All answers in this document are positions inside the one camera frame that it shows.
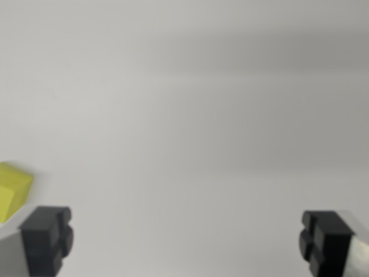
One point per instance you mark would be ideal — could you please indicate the yellow cube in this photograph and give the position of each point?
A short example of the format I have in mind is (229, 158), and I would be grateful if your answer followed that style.
(11, 190)

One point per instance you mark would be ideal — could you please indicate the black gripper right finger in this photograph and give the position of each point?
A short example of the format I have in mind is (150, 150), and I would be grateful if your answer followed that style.
(328, 245)

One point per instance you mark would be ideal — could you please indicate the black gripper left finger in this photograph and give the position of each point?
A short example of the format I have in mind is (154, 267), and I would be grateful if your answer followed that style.
(43, 242)

